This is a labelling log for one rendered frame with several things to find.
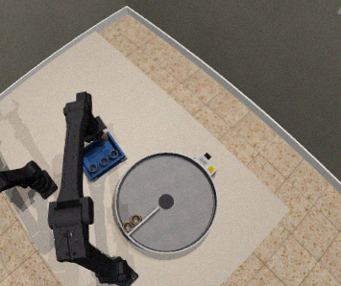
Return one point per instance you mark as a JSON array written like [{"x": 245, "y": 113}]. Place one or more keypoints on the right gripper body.
[{"x": 95, "y": 131}]

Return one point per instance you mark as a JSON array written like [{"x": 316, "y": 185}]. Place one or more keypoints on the blue crate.
[{"x": 97, "y": 149}]

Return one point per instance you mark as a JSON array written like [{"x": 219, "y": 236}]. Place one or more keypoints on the dark grey hollow cylinder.
[
  {"x": 101, "y": 161},
  {"x": 114, "y": 152},
  {"x": 91, "y": 166}
]

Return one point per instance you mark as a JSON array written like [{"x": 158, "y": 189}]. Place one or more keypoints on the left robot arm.
[{"x": 29, "y": 173}]

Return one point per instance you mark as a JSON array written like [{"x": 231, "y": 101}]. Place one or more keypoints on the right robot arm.
[{"x": 76, "y": 219}]

